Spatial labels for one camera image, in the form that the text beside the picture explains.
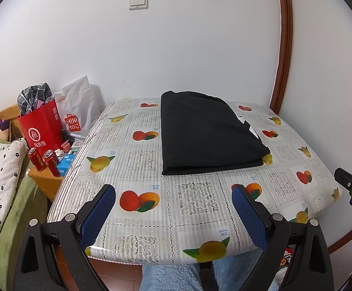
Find red paper bag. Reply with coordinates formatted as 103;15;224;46
18;100;66;151

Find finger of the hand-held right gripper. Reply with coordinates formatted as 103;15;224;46
334;167;352;194

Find black white blue jacket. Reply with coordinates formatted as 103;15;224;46
160;90;270;176

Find fruit print tablecloth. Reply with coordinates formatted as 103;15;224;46
47;97;343;266

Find red soda can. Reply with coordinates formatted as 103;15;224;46
28;147;47;172
43;150;62;178

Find small blue box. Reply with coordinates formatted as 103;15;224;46
57;154;78;177

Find grey plaid cloth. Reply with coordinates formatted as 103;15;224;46
17;82;54;117

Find white shopping bag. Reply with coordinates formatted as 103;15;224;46
54;76;105;142

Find white wall light switch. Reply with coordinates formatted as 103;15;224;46
129;0;149;11

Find patterned pillow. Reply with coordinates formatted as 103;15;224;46
0;117;13;142

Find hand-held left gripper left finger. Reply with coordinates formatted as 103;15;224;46
14;184;116;291

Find green blanket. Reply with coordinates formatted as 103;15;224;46
0;158;48;286

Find person's blue fuzzy pants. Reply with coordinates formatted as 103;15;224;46
141;255;283;291

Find brown wooden door frame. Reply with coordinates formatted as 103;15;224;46
268;0;294;117

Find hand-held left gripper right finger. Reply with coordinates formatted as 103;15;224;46
232;184;334;291

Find wooden nightstand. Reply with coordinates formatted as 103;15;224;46
27;158;73;202

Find wooden headboard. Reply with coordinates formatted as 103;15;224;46
0;105;20;141

